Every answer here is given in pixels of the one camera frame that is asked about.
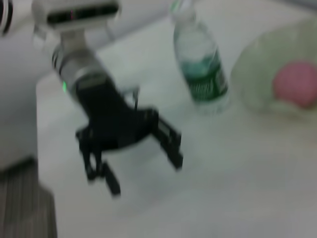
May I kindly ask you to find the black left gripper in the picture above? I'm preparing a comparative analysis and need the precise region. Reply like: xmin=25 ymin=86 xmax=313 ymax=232
xmin=75 ymin=74 xmax=184 ymax=197

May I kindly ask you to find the clear green-label water bottle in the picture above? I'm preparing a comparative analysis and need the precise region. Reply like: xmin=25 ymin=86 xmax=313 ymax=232
xmin=169 ymin=0 xmax=230 ymax=115

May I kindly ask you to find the pink peach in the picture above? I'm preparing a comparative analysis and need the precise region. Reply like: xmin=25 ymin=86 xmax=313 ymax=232
xmin=271 ymin=61 xmax=317 ymax=109

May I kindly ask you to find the green glass fruit plate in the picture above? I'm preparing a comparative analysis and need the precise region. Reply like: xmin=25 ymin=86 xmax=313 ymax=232
xmin=229 ymin=17 xmax=317 ymax=118

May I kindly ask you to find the dark grey ribbed panel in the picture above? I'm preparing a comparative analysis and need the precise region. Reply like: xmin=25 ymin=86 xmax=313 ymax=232
xmin=0 ymin=157 xmax=58 ymax=238

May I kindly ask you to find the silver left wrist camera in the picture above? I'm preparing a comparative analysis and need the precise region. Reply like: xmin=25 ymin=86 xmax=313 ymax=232
xmin=31 ymin=0 xmax=122 ymax=32

